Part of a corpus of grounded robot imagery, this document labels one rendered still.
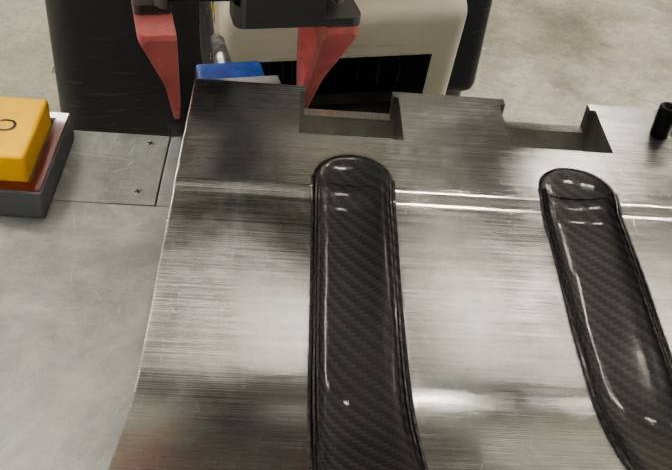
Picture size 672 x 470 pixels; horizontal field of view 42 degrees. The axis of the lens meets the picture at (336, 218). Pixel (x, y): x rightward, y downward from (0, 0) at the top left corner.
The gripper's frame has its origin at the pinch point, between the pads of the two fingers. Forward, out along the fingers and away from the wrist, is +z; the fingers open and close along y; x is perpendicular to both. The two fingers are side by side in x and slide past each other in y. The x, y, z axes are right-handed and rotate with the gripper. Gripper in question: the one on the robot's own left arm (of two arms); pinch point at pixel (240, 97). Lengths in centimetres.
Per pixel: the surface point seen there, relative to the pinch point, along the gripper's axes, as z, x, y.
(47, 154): 2.5, -1.1, -11.6
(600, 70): 83, 129, 118
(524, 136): -2.7, -9.5, 14.3
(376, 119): -3.1, -7.6, 6.2
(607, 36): 83, 145, 129
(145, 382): -3.8, -24.1, -7.6
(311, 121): -2.7, -6.7, 2.8
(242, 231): -4.1, -16.7, -2.8
